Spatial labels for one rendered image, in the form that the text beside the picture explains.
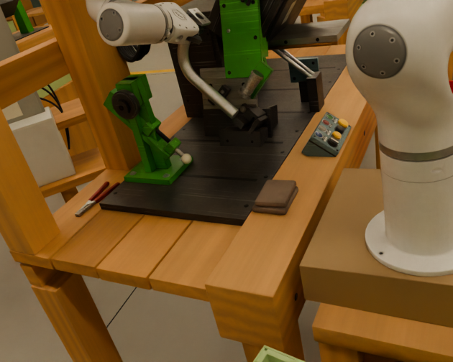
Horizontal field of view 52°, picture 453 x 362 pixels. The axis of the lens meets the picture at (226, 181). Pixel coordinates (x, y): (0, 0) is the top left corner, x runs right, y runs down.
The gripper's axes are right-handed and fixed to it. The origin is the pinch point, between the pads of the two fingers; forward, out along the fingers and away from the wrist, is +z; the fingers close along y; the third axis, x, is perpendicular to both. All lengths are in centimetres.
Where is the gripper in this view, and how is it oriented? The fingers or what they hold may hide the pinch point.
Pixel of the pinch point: (193, 24)
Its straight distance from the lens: 124.8
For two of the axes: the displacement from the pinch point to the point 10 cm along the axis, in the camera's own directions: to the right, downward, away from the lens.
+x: -5.8, 6.2, 5.3
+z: 4.6, -2.9, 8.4
